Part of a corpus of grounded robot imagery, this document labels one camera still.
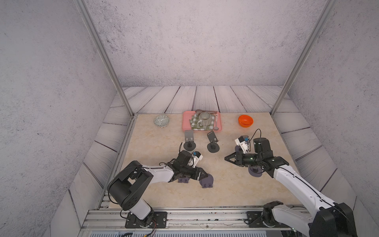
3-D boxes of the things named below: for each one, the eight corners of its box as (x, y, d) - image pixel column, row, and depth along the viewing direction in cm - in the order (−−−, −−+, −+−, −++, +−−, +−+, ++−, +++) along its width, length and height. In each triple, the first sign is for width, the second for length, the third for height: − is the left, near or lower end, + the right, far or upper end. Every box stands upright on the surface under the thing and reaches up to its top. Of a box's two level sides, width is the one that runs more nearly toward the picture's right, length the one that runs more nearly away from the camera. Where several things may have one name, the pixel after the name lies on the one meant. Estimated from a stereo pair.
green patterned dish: (154, 127, 114) (152, 124, 111) (156, 118, 121) (155, 114, 118) (168, 127, 114) (167, 124, 111) (169, 118, 121) (169, 114, 118)
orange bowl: (239, 127, 114) (240, 123, 110) (237, 119, 119) (238, 114, 115) (252, 127, 113) (254, 123, 110) (249, 119, 119) (251, 114, 115)
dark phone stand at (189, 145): (184, 150, 101) (183, 144, 95) (184, 137, 109) (184, 130, 102) (195, 150, 101) (195, 144, 95) (195, 137, 109) (195, 130, 102)
